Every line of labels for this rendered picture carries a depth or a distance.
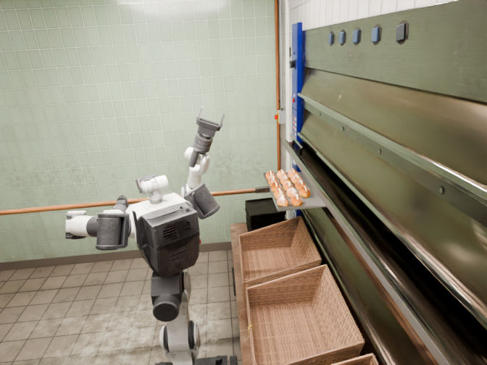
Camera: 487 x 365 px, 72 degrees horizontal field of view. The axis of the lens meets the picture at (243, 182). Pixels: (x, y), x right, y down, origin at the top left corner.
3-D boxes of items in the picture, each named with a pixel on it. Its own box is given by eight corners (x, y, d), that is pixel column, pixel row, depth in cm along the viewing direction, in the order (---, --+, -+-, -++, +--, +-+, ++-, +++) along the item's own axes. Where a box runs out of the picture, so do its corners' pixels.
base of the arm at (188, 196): (217, 208, 170) (223, 206, 160) (196, 223, 166) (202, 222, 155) (200, 183, 169) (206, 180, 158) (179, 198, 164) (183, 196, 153)
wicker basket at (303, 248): (301, 246, 257) (301, 214, 246) (322, 297, 205) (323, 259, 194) (238, 251, 255) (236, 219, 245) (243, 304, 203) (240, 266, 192)
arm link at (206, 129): (221, 129, 160) (214, 150, 165) (221, 122, 168) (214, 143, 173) (196, 121, 157) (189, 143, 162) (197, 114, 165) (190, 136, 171)
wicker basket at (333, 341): (325, 300, 202) (327, 262, 191) (362, 388, 150) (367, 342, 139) (245, 308, 200) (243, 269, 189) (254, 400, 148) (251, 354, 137)
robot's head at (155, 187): (169, 195, 150) (167, 177, 146) (148, 202, 144) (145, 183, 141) (164, 191, 155) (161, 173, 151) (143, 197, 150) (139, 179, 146)
